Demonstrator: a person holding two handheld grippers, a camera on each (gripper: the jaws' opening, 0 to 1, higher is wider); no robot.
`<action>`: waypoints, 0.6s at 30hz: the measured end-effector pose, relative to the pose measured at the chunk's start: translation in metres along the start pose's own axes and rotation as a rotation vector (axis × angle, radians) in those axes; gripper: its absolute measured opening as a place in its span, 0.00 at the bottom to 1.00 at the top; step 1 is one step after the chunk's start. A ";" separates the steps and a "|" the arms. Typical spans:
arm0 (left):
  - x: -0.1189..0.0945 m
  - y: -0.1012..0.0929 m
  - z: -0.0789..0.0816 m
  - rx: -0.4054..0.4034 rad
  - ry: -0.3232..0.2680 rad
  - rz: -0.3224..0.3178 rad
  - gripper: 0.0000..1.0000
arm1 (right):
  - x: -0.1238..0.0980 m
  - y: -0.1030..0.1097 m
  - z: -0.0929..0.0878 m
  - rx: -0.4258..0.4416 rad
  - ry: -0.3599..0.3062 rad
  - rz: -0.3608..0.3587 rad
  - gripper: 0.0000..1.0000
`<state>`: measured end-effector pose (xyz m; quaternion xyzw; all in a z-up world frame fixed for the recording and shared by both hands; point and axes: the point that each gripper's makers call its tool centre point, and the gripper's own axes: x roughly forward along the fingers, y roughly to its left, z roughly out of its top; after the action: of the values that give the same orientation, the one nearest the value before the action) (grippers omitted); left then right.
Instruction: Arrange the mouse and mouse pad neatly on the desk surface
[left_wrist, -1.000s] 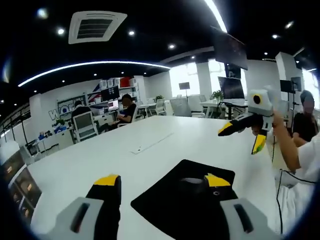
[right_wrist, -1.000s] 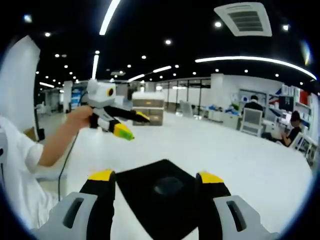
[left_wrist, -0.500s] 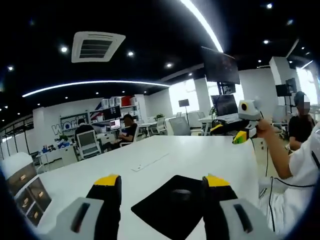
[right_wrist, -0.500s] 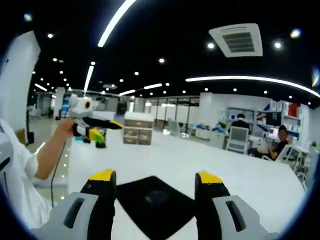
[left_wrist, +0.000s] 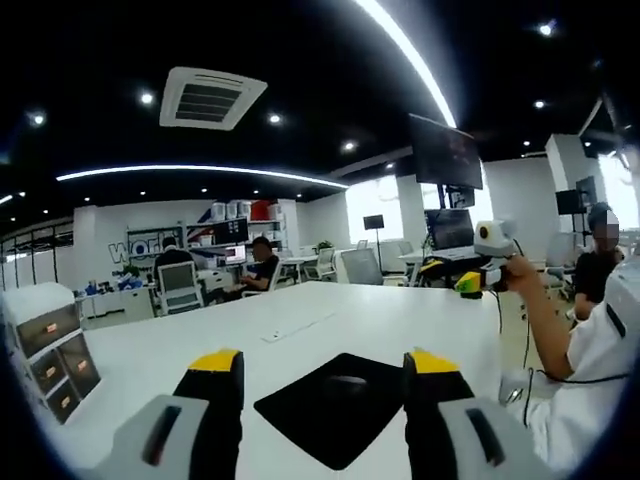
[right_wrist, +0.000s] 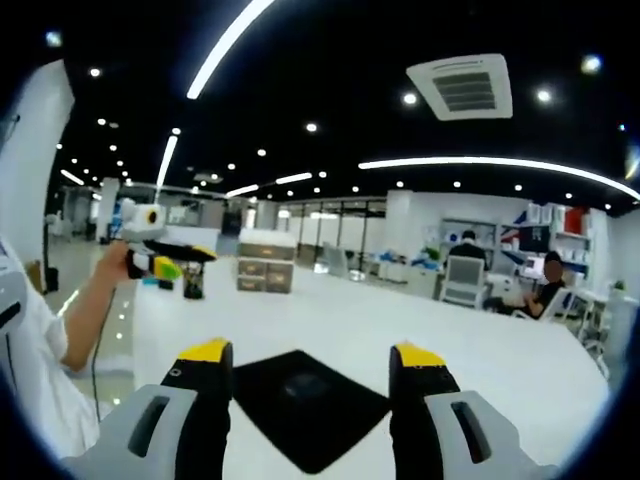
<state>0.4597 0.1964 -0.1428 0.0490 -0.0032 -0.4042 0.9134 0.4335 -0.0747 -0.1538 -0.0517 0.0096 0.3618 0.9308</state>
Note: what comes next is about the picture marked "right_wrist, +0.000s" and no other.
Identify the person's white shirt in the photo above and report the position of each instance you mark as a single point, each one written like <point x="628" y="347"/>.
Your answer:
<point x="40" y="375"/>

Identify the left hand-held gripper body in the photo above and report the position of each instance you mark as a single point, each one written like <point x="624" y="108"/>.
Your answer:
<point x="142" y="225"/>

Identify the white desk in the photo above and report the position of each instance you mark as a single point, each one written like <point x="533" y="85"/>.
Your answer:
<point x="350" y="320"/>

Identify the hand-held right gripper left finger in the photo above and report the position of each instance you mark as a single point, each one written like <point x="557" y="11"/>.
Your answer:
<point x="205" y="430"/>

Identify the white storage shelf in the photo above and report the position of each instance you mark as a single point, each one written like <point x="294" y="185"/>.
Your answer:
<point x="570" y="250"/>

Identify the white mesh office chair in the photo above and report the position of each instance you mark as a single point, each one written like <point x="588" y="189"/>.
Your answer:
<point x="462" y="282"/>

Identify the red box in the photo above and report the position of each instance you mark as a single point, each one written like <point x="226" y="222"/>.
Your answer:
<point x="575" y="220"/>

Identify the black pen holder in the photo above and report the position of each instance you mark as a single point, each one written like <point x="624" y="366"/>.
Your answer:
<point x="193" y="287"/>

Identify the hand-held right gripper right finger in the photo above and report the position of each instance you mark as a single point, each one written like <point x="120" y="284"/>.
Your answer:
<point x="415" y="430"/>

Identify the white chest device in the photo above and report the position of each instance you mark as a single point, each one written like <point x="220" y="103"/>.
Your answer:
<point x="10" y="300"/>

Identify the ceiling air conditioner vent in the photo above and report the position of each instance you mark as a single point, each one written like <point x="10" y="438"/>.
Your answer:
<point x="462" y="90"/>

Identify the black mouse pad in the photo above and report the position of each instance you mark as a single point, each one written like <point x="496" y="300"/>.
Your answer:
<point x="310" y="430"/>

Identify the person's left hand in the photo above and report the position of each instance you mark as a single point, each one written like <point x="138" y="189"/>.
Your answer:
<point x="114" y="265"/>

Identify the small drawer cabinet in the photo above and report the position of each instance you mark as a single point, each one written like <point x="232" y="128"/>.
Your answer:
<point x="265" y="272"/>

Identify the ceiling light strip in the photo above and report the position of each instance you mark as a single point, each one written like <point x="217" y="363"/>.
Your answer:
<point x="227" y="42"/>
<point x="166" y="160"/>
<point x="500" y="161"/>

